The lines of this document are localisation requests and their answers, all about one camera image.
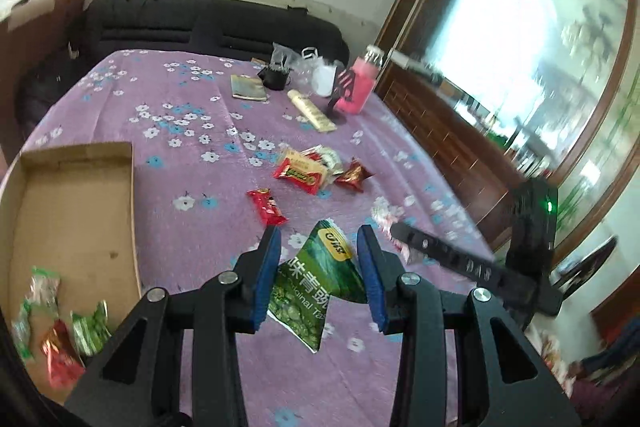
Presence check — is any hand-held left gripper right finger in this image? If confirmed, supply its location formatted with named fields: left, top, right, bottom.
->
left=356, top=224, right=583, bottom=427

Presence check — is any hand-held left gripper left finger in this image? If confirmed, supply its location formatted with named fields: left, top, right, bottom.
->
left=65, top=224, right=283, bottom=427

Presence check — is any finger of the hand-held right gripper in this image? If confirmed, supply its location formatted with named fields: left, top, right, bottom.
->
left=390, top=221, right=507, bottom=284

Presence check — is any green pea snack packet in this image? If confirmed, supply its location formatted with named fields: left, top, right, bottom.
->
left=266, top=219, right=369, bottom=353

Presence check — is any white and red candy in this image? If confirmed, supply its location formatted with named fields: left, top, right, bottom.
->
left=370, top=196, right=426, bottom=265

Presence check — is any cardboard box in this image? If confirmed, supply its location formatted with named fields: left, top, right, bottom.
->
left=0, top=142, right=143, bottom=405

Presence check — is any dark wooden chair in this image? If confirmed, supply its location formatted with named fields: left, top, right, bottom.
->
left=547, top=236, right=621, bottom=308

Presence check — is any small red snack packet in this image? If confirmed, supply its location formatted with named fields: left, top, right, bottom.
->
left=246, top=188, right=290, bottom=228

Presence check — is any dark red candy packet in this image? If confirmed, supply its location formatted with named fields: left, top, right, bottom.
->
left=334, top=158, right=376, bottom=194

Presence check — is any red and yellow snack packet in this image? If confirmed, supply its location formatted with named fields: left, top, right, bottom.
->
left=273, top=157, right=332, bottom=196

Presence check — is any purple floral tablecloth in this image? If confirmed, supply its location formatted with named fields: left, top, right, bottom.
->
left=12, top=49, right=503, bottom=427

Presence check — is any long cream snack packet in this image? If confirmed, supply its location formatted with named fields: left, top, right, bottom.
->
left=286, top=89, right=337, bottom=134

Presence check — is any green foil snack packet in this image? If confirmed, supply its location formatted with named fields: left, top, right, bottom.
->
left=70, top=300, right=112, bottom=358

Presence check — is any wooden framed mirror cabinet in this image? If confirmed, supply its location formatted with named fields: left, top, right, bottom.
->
left=374, top=0, right=640, bottom=258

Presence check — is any yellow booklet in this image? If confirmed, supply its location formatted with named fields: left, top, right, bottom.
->
left=230, top=74, right=269, bottom=102

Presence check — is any pink bottle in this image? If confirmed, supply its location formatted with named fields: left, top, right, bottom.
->
left=334, top=45, right=385, bottom=115

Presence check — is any black cup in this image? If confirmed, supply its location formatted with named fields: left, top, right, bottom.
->
left=260, top=63, right=292, bottom=91

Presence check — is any white cup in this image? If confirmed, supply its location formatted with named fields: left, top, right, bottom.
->
left=312, top=62, right=341, bottom=98

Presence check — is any shiny red wrapped candy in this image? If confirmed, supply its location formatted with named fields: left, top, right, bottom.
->
left=40, top=319, right=86, bottom=390

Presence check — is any green and clear wrapped candy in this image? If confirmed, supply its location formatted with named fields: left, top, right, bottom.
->
left=27, top=265, right=62, bottom=314

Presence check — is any clear plastic bag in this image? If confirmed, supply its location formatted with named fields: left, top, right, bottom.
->
left=270, top=42, right=321, bottom=75

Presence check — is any small green wrapped candy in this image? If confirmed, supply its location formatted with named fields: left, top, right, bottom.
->
left=11, top=302, right=36, bottom=362

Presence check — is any black sofa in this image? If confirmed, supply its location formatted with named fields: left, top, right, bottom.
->
left=67, top=0, right=351, bottom=75

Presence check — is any black bag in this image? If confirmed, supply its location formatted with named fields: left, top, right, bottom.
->
left=17, top=42, right=93, bottom=142

